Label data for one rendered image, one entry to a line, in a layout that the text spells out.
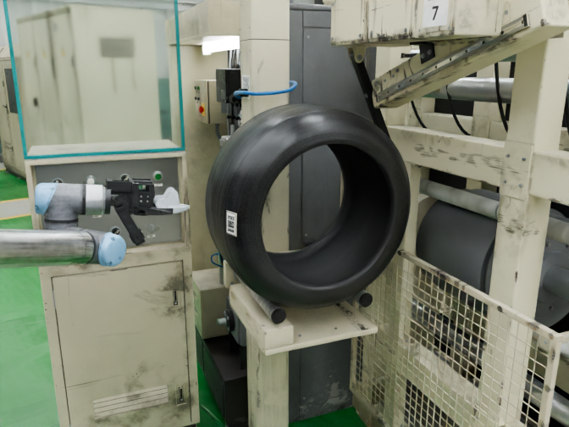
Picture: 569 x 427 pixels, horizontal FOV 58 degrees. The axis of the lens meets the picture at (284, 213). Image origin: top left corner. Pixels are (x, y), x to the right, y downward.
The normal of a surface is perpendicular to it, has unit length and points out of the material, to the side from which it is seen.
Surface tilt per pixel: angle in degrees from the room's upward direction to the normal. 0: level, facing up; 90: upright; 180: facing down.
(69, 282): 90
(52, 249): 85
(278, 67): 90
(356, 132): 80
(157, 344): 90
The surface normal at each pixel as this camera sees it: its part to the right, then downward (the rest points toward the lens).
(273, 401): 0.37, 0.25
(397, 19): -0.93, 0.10
